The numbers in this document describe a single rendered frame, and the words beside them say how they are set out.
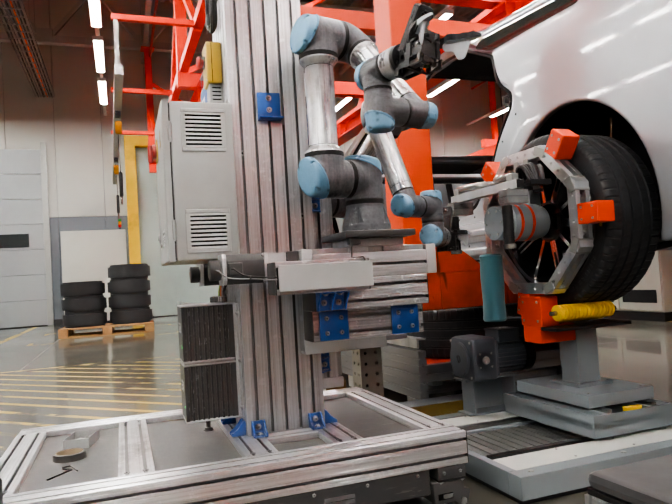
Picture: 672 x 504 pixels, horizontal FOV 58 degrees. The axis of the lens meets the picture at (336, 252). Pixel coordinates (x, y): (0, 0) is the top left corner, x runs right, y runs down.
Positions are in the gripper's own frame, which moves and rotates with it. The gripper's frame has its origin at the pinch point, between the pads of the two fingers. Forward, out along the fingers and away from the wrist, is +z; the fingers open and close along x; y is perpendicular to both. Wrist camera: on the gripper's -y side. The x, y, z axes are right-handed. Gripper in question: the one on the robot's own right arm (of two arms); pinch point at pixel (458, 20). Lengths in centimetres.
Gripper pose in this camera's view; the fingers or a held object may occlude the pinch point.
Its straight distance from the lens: 146.2
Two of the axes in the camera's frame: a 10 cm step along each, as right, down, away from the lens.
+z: 5.5, -0.6, -8.3
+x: -8.3, -1.1, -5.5
